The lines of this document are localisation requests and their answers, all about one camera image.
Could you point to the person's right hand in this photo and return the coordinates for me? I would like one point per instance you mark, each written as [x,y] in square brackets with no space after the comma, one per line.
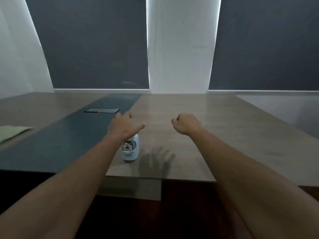
[185,125]

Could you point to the person's left hand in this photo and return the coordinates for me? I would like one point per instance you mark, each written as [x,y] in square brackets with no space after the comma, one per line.
[122,128]

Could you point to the person's right thumb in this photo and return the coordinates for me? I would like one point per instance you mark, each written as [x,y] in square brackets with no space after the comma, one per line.
[174,121]

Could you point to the person's left thumb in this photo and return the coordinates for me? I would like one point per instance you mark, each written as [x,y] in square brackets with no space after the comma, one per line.
[138,128]

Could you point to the person's right forearm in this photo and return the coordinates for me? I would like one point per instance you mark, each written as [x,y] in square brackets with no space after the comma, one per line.
[251,191]

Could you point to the person's left forearm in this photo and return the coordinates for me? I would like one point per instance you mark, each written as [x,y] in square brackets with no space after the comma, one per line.
[57,191]

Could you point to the small white label printer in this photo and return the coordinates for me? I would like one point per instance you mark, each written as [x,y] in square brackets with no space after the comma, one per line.
[130,150]

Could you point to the dark teal table runner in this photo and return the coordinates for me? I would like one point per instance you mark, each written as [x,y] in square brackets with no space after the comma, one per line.
[64,136]

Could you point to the dark grey roller blind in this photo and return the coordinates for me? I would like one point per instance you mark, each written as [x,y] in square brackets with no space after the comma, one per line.
[266,44]
[92,43]

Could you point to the light green cloth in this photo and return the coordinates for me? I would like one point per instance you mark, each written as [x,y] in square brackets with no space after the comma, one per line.
[11,133]

